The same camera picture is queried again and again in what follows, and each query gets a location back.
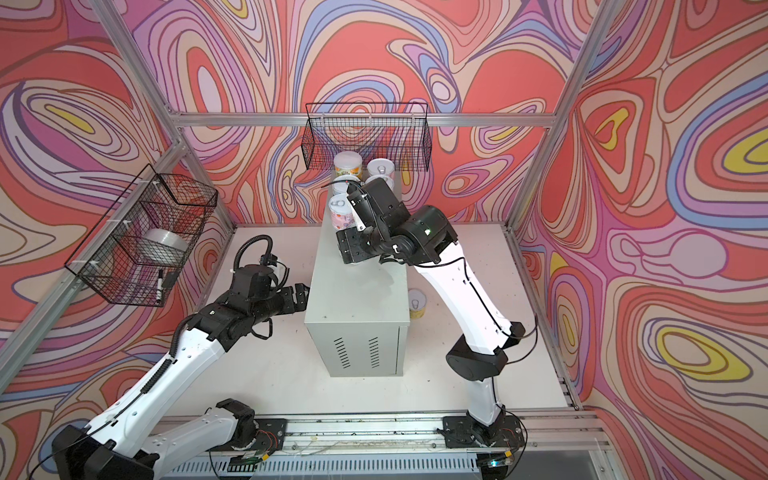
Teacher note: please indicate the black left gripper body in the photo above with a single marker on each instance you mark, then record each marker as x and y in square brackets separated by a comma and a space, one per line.
[280, 303]

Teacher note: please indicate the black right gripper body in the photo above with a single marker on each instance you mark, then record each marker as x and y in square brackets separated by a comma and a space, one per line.
[364, 245]

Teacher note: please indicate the brown label can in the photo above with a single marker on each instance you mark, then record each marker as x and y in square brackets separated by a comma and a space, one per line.
[341, 183]

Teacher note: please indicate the pink label can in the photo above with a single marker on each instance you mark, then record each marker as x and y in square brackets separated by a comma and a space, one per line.
[381, 166]

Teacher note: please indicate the green label can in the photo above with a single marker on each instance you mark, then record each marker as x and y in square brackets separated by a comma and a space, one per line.
[348, 163]

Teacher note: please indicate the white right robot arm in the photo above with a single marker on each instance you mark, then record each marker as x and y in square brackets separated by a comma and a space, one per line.
[429, 244]

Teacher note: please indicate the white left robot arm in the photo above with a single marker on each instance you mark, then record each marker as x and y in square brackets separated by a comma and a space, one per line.
[119, 443]

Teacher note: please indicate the grey metal cabinet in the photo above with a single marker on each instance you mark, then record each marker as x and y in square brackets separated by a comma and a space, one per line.
[357, 314]

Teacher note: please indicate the black marker pen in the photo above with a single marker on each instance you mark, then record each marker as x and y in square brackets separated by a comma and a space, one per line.
[159, 295]

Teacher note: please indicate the silver tape roll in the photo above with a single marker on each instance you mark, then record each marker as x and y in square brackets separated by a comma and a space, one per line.
[159, 243]

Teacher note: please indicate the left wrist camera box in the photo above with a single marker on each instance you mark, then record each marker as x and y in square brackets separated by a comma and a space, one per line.
[254, 282]

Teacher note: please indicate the black wire basket back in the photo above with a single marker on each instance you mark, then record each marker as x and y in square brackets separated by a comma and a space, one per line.
[398, 131]

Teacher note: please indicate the black wire basket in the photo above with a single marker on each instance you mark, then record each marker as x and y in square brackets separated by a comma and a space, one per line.
[398, 131]
[160, 218]

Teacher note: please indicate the black wire basket left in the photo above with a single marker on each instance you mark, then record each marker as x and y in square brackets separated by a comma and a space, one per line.
[160, 218]

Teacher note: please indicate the aluminium frame crossbar back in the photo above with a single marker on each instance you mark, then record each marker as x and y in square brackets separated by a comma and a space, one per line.
[300, 119]

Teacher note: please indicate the aluminium frame post right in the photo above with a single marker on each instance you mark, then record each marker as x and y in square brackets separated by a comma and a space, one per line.
[596, 36]

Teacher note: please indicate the aluminium frame post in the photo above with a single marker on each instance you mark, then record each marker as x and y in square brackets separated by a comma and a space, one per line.
[596, 36]
[122, 39]

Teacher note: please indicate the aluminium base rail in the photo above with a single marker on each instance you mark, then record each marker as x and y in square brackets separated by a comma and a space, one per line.
[544, 444]

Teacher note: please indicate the aluminium frame post left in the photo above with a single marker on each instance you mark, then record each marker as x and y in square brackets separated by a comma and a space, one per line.
[122, 39]

